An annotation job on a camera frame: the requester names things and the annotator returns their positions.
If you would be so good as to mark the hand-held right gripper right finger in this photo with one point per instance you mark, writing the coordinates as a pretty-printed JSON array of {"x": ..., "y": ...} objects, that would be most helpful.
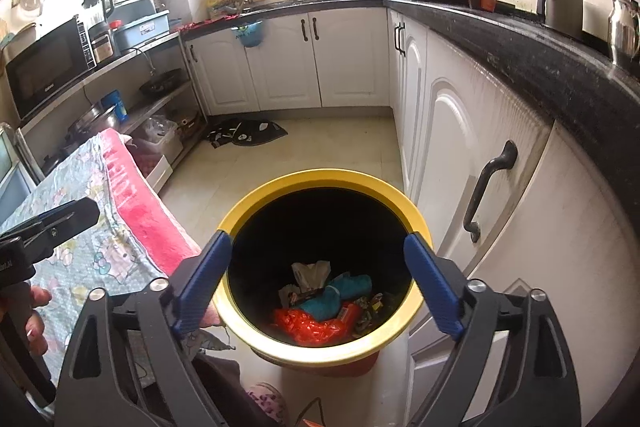
[{"x": 432, "y": 284}]

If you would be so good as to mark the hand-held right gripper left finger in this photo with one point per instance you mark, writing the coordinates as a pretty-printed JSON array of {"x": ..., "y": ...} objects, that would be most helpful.
[{"x": 202, "y": 282}]

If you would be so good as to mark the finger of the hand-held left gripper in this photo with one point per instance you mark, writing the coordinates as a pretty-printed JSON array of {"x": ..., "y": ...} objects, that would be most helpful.
[
  {"x": 75, "y": 213},
  {"x": 35, "y": 242}
]

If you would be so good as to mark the green snack wrapper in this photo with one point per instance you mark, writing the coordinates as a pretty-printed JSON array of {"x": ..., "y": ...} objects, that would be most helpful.
[{"x": 372, "y": 312}]

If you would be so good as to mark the red snack packet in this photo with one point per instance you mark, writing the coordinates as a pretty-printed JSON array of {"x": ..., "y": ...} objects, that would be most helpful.
[{"x": 347, "y": 311}]

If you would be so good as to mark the blue knitted scrub cloth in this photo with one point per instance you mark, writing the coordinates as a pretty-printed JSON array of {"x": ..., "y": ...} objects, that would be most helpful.
[{"x": 330, "y": 302}]

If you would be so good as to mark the brown foil snack wrapper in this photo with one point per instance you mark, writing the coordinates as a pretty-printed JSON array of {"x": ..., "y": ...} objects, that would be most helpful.
[{"x": 307, "y": 296}]

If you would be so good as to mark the white wrapper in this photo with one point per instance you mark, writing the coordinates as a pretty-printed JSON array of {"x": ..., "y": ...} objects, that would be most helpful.
[{"x": 310, "y": 274}]

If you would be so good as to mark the red plastic bag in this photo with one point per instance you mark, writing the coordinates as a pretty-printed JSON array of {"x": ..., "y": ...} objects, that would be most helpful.
[{"x": 310, "y": 329}]

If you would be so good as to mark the yellow rimmed trash can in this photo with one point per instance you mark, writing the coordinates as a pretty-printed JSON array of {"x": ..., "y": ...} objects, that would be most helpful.
[{"x": 320, "y": 181}]

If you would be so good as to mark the person's left hand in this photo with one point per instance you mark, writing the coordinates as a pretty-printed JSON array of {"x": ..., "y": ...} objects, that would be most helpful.
[{"x": 39, "y": 298}]

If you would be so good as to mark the cartoon printed blanket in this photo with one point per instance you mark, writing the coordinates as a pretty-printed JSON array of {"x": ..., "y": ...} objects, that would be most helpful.
[{"x": 85, "y": 257}]

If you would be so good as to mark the plastic drawer cabinet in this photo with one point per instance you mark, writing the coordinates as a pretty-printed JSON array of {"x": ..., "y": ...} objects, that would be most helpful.
[{"x": 10, "y": 167}]

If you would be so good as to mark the steel cooking pot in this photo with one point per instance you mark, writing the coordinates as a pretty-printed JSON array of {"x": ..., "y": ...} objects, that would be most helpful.
[{"x": 92, "y": 122}]

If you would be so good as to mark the person's dark trouser leg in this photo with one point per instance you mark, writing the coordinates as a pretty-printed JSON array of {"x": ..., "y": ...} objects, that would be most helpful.
[{"x": 225, "y": 387}]

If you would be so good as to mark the blue round container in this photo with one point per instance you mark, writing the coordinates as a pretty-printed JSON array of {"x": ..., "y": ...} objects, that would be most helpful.
[{"x": 115, "y": 107}]

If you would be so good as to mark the clear plastic storage box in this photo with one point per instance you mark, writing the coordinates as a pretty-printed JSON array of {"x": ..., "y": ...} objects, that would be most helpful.
[{"x": 160, "y": 137}]

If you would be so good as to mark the pink patterned slipper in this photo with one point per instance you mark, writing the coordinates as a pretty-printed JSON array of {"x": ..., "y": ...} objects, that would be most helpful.
[{"x": 267, "y": 399}]

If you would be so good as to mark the black microwave oven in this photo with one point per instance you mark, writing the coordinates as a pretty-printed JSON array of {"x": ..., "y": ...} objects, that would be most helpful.
[{"x": 45, "y": 67}]

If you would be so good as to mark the black wok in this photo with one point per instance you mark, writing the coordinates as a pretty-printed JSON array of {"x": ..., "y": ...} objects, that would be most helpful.
[{"x": 160, "y": 82}]

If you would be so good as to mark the black floor mat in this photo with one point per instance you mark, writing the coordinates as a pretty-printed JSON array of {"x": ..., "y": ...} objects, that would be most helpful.
[{"x": 250, "y": 132}]

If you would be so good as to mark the steel kitchen shelf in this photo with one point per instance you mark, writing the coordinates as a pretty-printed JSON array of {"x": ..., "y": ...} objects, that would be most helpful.
[{"x": 150, "y": 42}]

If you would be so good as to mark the grey blue storage box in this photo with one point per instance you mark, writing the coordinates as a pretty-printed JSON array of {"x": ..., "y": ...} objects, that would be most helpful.
[{"x": 142, "y": 29}]

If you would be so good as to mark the black blender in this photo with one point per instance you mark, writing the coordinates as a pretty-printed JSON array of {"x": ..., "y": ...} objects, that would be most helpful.
[{"x": 97, "y": 9}]

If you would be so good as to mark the red dish cloth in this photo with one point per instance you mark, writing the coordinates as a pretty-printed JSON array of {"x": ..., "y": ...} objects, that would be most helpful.
[{"x": 195, "y": 26}]

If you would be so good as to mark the white kitchen cabinets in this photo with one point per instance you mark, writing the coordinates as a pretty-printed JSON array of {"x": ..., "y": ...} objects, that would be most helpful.
[{"x": 280, "y": 67}]

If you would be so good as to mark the blue hanging bin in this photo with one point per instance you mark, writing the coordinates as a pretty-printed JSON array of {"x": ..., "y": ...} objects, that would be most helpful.
[{"x": 247, "y": 36}]

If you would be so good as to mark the black kitchen countertop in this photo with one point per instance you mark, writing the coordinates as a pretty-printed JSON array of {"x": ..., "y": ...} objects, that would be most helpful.
[{"x": 550, "y": 57}]

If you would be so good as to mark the grey electric kettle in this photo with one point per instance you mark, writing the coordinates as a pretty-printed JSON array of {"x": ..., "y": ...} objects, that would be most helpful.
[{"x": 562, "y": 12}]

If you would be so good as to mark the shiny steel jug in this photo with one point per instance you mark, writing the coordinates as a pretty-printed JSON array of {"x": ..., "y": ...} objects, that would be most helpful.
[{"x": 625, "y": 32}]

